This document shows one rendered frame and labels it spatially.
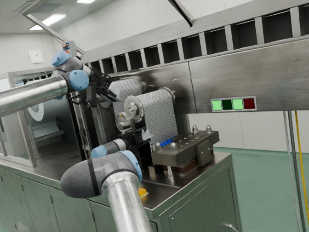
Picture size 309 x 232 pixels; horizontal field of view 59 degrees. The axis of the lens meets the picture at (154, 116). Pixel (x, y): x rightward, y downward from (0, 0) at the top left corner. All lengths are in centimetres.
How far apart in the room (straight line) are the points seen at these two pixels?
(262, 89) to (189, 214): 68
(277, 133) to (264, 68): 269
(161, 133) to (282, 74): 66
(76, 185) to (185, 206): 61
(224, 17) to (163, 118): 60
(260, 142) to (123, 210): 354
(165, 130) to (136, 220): 89
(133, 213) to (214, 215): 85
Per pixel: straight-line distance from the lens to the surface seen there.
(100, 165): 85
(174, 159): 131
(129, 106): 143
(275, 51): 136
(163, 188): 130
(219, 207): 156
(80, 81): 103
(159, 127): 150
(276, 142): 407
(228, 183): 161
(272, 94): 139
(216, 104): 151
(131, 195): 77
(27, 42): 731
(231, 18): 145
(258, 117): 405
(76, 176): 86
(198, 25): 154
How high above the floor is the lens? 143
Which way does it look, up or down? 9 degrees down
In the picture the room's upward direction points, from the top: 11 degrees counter-clockwise
